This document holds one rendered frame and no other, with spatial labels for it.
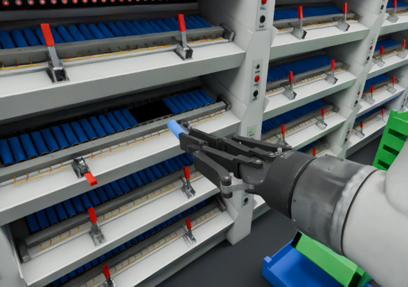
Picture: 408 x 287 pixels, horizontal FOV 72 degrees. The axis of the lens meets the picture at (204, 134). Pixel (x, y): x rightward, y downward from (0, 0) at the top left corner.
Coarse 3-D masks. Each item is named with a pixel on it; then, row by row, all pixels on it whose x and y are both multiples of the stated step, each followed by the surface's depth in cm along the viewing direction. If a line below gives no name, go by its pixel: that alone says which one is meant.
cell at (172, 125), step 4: (172, 120) 51; (168, 124) 51; (172, 124) 51; (176, 124) 51; (172, 128) 50; (176, 128) 50; (180, 128) 50; (172, 132) 51; (176, 132) 50; (180, 132) 49; (184, 132) 49; (176, 136) 50
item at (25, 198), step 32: (224, 96) 84; (224, 128) 78; (0, 160) 56; (96, 160) 61; (128, 160) 63; (160, 160) 70; (0, 192) 51; (32, 192) 53; (64, 192) 56; (0, 224) 51
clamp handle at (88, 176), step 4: (80, 164) 56; (80, 168) 56; (84, 168) 56; (84, 172) 55; (88, 172) 54; (88, 176) 53; (92, 176) 53; (88, 180) 53; (92, 180) 52; (96, 180) 52; (92, 184) 52
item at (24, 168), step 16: (192, 112) 76; (208, 112) 79; (144, 128) 68; (160, 128) 70; (80, 144) 60; (96, 144) 61; (112, 144) 64; (128, 144) 65; (32, 160) 55; (48, 160) 56; (64, 160) 58; (0, 176) 51; (16, 176) 53
